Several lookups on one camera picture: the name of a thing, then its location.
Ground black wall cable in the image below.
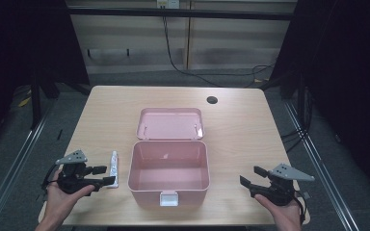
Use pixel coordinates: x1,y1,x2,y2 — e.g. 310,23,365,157
161,7,276,89

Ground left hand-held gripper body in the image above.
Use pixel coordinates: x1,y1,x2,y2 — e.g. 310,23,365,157
55,149,94,196

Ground person's right hand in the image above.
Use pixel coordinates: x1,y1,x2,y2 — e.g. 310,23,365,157
253,193,304,231

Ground clear plastic packet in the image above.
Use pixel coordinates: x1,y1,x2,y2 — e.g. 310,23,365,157
108,150,120,190

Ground black curtain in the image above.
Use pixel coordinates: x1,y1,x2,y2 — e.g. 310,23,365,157
259,0,370,203
0,0,91,152

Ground black floor cables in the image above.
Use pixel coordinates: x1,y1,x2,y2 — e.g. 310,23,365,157
279,86,312,154

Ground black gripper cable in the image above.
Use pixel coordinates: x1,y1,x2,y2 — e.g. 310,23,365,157
40,165,60,197
293,189,311,226

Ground metal floor rail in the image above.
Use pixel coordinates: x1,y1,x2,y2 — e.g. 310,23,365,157
282,99,362,231
0,95,59,231

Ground person's left hand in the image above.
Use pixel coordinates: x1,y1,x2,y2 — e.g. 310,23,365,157
42,169,96,220

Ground pink storage box with lid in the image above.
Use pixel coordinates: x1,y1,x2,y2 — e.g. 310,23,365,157
127,107,211,208

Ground black horizontal bar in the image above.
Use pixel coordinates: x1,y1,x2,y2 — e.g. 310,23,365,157
66,7,299,21

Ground yellow floor tape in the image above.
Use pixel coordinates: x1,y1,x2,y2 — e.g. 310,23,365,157
17,90,33,108

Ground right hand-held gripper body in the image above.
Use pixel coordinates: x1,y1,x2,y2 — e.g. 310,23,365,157
249,163,316,207

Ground black metal stand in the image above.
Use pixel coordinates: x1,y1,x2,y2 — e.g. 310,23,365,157
29,71,43,131

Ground white wall socket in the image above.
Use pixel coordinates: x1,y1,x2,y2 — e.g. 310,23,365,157
155,0,181,10

